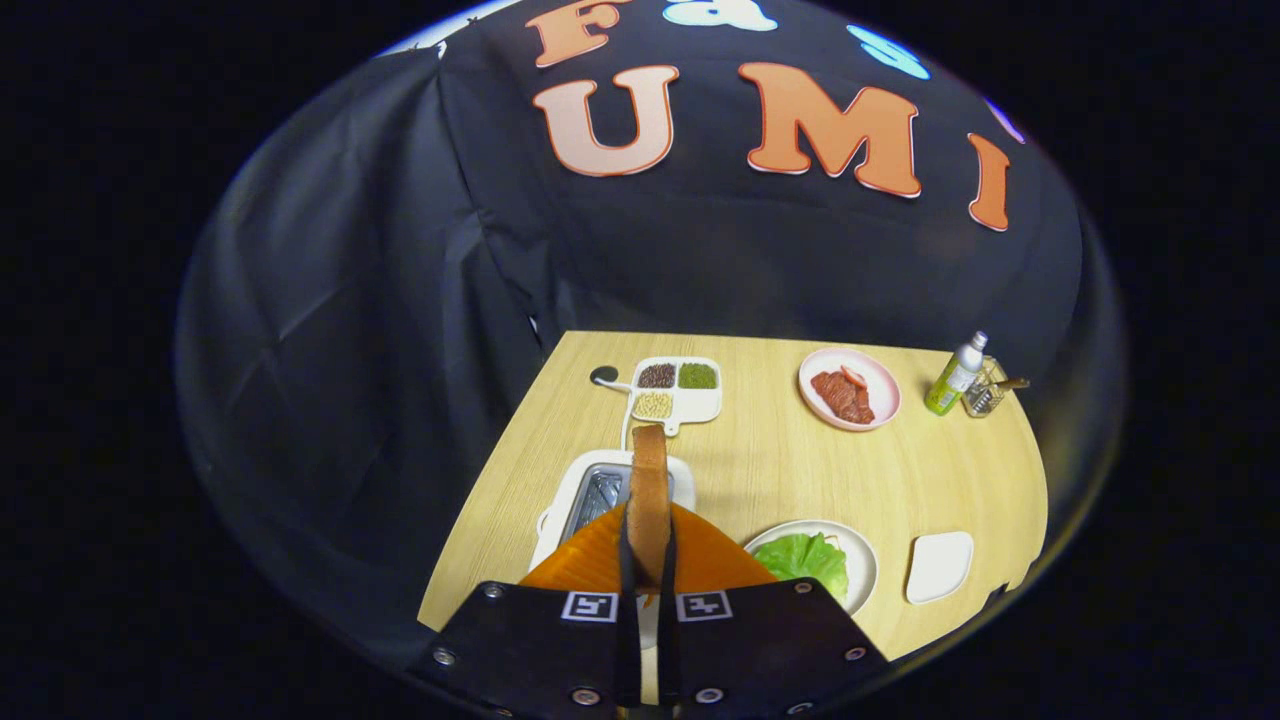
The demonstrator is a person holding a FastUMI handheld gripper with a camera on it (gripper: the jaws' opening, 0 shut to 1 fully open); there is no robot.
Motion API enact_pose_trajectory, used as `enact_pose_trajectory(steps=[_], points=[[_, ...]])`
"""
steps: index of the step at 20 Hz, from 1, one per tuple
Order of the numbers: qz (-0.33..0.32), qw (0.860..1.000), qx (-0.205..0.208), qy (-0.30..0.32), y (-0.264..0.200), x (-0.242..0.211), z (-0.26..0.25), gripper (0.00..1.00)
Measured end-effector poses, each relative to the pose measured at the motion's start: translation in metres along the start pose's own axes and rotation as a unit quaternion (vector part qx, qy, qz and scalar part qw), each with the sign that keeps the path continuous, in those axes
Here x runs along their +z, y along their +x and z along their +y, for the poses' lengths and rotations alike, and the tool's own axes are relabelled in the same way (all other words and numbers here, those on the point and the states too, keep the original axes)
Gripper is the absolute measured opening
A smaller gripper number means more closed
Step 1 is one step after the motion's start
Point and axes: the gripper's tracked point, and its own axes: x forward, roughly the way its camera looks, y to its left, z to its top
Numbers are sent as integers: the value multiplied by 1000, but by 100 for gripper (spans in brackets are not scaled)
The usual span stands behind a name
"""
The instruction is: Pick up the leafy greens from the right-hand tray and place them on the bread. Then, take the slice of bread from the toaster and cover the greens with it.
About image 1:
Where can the toasted bread slice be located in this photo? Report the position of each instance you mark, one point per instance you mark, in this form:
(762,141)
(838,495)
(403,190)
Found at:
(650,500)

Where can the red meat slices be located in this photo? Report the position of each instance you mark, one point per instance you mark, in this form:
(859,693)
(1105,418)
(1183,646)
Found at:
(840,398)

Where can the small white rectangular plate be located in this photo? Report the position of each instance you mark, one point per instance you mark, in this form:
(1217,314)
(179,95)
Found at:
(940,565)

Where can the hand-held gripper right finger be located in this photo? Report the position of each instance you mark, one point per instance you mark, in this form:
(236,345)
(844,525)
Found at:
(667,570)

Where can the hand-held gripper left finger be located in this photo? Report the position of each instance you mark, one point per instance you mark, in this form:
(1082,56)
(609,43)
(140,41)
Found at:
(627,565)

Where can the pink plate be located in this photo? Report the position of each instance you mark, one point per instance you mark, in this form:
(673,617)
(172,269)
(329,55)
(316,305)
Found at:
(885,395)

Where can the white toaster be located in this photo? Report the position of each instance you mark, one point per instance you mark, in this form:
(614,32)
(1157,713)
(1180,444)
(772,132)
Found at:
(575,490)

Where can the green label bottle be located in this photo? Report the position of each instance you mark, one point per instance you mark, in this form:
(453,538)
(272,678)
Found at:
(948,385)

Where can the black backdrop cloth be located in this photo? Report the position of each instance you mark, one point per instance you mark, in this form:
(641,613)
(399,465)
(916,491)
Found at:
(400,300)

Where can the green lettuce leaf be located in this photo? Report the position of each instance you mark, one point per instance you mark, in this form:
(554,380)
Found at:
(800,560)

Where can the round white plate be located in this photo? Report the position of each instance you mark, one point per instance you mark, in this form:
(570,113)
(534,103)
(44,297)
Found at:
(862,570)

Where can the white divided bean tray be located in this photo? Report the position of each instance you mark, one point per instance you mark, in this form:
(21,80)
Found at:
(700,405)

